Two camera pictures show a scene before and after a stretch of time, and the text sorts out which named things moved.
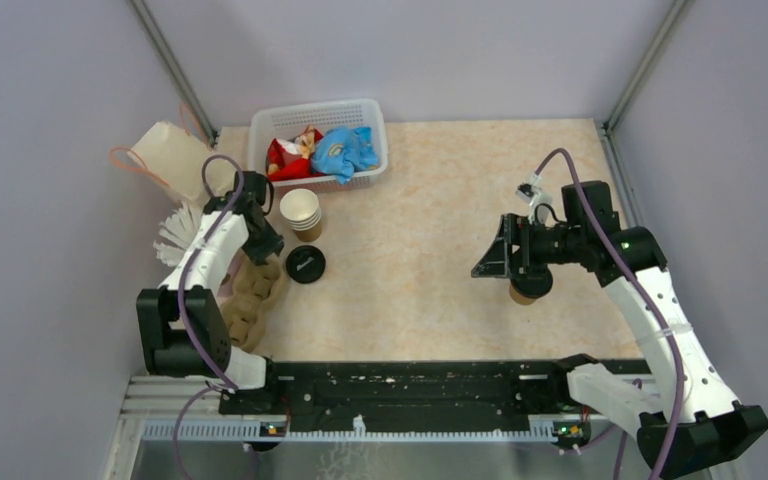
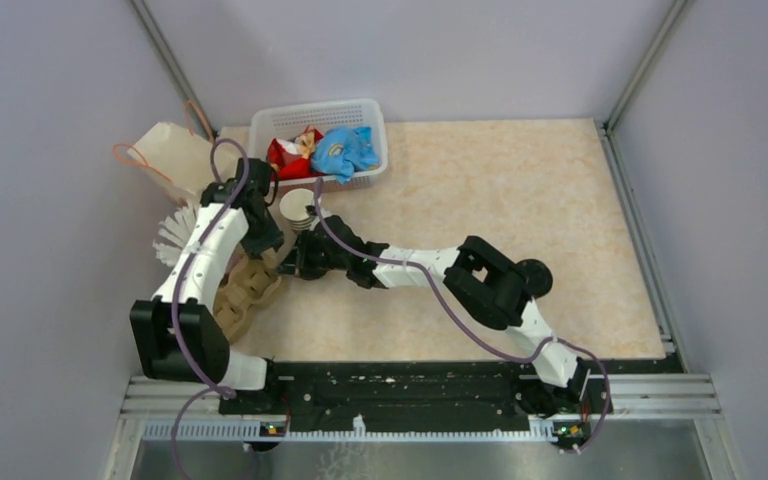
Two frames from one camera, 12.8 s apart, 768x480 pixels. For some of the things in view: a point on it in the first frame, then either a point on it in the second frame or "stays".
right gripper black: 500,260 to 300,265
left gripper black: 274,242 stays
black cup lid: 533,285 stays
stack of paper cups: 300,209 stays
